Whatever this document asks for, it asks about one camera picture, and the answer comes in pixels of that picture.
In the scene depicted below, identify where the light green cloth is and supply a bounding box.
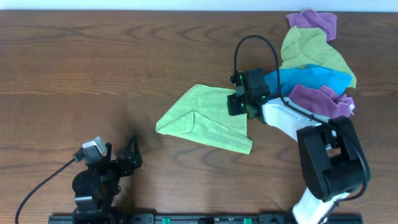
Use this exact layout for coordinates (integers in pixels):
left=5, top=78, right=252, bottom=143
left=155, top=84, right=252, bottom=154

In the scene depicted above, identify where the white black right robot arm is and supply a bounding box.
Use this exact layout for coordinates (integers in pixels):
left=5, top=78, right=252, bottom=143
left=228, top=69, right=369, bottom=223

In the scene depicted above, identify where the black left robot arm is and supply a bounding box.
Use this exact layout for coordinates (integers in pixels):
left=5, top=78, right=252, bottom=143
left=72, top=136, right=142, bottom=223

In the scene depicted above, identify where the blue cloth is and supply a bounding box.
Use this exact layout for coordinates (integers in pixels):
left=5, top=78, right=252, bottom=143
left=279, top=64, right=352, bottom=96

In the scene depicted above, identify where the olive green cloth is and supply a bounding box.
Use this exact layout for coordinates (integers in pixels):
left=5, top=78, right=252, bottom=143
left=280, top=26, right=357, bottom=88

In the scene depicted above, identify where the purple cloth near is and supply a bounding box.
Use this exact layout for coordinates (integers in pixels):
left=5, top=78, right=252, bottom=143
left=289, top=85, right=355, bottom=118

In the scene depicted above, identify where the purple cloth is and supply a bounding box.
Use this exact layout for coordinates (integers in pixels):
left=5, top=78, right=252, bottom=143
left=286, top=9, right=337, bottom=41
left=289, top=85, right=355, bottom=118

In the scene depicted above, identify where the purple cloth far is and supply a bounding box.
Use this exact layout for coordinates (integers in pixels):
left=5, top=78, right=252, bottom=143
left=286, top=9, right=337, bottom=41

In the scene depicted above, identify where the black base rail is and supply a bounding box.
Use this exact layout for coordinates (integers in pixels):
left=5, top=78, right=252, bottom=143
left=48, top=213, right=364, bottom=224

